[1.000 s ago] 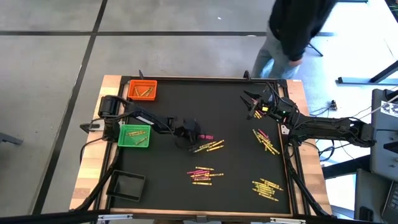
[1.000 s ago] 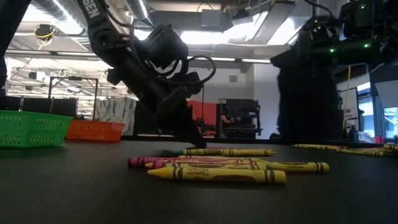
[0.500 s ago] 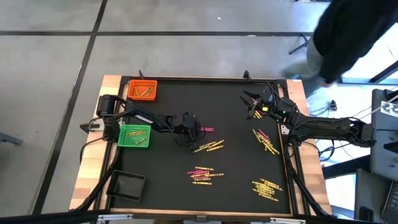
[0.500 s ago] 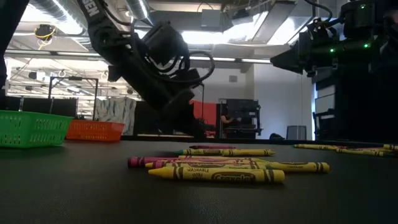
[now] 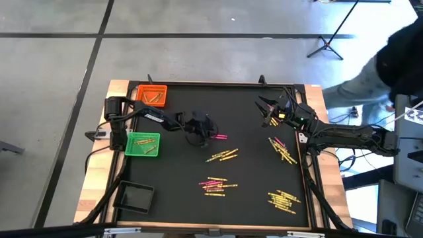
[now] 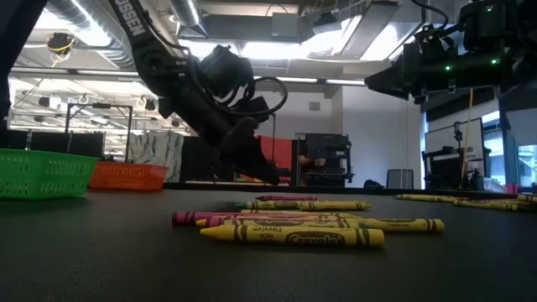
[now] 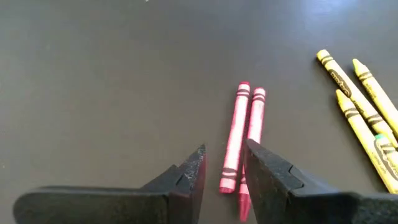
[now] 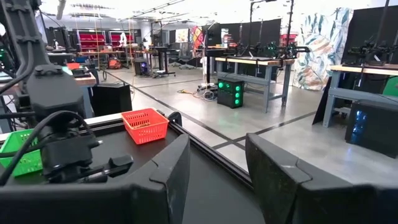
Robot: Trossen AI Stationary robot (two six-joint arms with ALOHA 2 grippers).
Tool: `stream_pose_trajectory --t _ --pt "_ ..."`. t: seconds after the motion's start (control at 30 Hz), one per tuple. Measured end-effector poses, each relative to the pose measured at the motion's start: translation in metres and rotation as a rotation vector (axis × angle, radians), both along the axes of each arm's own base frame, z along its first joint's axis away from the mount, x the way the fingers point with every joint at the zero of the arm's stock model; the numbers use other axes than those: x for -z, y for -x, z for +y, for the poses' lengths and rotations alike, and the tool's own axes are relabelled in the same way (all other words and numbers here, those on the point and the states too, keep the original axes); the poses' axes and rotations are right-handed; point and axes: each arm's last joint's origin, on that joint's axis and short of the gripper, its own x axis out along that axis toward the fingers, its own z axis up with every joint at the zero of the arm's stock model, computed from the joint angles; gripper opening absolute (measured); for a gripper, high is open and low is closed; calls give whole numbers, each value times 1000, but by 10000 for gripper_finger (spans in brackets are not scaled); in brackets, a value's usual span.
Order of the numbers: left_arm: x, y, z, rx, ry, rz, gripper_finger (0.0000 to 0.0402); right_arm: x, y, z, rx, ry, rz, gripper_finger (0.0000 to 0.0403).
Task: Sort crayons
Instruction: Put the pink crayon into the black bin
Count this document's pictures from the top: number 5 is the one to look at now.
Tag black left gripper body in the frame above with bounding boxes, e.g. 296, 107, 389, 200
180, 110, 217, 147

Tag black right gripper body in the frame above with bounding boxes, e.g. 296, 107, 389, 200
262, 98, 310, 130

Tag centre yellow sticks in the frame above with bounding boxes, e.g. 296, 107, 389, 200
205, 153, 226, 163

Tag orange plastic basket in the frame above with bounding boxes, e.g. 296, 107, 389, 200
135, 84, 168, 108

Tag green plastic basket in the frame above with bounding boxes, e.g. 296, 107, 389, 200
124, 132, 161, 157

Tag black tripod stand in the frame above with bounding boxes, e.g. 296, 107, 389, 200
306, 0, 362, 61

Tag black plastic tray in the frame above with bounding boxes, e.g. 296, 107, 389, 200
112, 180, 155, 215

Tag person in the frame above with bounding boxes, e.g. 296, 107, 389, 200
322, 15, 423, 113

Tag white printed paper tag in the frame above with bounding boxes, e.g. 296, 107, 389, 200
404, 106, 423, 126

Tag grey desk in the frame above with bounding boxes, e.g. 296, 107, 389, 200
392, 93, 423, 194

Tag grey cabinet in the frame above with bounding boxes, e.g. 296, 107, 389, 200
375, 179, 416, 237

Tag grey laptop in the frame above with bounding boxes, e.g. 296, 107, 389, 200
405, 192, 423, 238

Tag black rig beam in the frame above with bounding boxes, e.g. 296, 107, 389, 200
0, 221, 423, 238

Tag grey floor object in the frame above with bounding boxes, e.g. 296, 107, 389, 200
0, 139, 26, 155

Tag black table edge frame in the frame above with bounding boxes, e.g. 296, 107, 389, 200
98, 80, 333, 232

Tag black cable bundle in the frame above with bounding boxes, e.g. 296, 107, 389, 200
328, 112, 361, 173

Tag black cable conduit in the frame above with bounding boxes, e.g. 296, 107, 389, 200
302, 155, 353, 231
79, 155, 130, 225

